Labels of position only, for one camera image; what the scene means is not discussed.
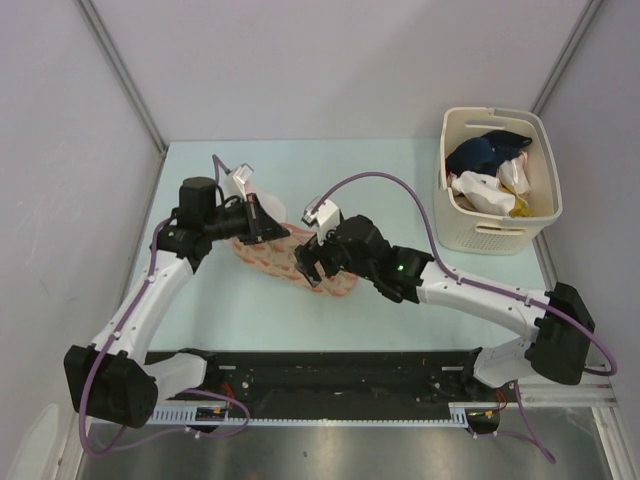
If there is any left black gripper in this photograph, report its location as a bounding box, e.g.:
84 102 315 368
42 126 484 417
203 193 289 246

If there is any floral orange bra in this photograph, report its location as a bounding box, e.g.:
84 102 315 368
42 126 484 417
227 224 358 297

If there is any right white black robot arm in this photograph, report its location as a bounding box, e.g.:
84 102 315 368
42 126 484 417
294 215 595 401

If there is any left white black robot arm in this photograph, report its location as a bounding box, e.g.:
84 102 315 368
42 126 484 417
63 177 290 428

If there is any cream plastic laundry basket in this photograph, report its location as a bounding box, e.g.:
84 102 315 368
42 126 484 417
433 107 563 255

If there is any white pink plastic bag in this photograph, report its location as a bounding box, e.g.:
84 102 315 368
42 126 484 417
497 151 531 196

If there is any dark navy garment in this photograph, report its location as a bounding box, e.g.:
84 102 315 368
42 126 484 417
445 130 533 177

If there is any yellow garment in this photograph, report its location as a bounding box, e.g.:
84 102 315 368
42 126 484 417
500 184 533 218

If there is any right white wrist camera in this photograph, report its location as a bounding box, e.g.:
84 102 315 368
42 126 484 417
301 197 343 245

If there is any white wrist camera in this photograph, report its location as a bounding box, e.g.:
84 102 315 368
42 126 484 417
223 163 254 199
301 197 343 245

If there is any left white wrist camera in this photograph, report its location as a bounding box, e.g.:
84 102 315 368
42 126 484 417
223 163 254 199

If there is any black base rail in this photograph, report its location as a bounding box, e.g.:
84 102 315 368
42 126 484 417
176 350 514 415

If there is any white slotted cable duct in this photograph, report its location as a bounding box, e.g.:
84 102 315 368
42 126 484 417
147 403 499 428

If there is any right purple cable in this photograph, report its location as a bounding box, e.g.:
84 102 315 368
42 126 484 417
307 172 619 464

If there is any purple cable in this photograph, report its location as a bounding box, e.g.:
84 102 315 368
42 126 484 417
78 153 251 457
307 172 619 464

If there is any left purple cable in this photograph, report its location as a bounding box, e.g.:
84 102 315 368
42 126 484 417
78 153 251 457

